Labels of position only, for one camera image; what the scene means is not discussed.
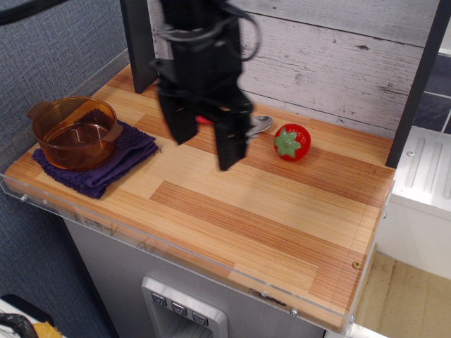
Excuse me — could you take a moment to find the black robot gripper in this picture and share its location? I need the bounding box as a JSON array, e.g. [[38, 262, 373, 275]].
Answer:
[[152, 15, 252, 171]]

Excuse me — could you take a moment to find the red toy strawberry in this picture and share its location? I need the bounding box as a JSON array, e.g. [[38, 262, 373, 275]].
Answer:
[[273, 123, 311, 161]]

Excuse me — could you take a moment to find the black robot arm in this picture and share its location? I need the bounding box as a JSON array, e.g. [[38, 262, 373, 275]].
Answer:
[[152, 1, 255, 170]]

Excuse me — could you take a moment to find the purple folded towel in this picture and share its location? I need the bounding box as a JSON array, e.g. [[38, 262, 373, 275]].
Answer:
[[32, 121, 159, 199]]

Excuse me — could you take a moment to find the amber glass pot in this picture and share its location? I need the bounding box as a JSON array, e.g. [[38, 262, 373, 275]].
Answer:
[[27, 96, 124, 171]]

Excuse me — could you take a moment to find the clear acrylic table guard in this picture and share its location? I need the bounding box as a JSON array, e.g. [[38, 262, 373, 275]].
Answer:
[[2, 68, 394, 333]]

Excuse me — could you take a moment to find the grey cabinet under table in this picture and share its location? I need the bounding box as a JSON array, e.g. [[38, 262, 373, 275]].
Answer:
[[66, 220, 325, 337]]

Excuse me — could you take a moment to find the silver dispenser panel with buttons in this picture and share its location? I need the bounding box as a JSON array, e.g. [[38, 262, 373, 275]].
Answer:
[[141, 277, 229, 338]]

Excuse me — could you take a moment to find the white appliance at right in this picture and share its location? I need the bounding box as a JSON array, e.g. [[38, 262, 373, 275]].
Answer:
[[375, 127, 450, 278]]

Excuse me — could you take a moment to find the yellow object bottom left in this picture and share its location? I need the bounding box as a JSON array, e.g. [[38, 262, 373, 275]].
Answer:
[[32, 322, 64, 338]]

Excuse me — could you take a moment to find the red handled metal spoon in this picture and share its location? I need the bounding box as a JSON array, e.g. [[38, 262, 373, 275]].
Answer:
[[196, 115, 273, 138]]

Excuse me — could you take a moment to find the dark grey right post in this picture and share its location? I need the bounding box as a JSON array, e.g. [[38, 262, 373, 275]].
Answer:
[[385, 0, 450, 168]]

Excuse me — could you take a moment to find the black braided cable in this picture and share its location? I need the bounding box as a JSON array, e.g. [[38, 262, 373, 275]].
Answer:
[[0, 312, 36, 338]]

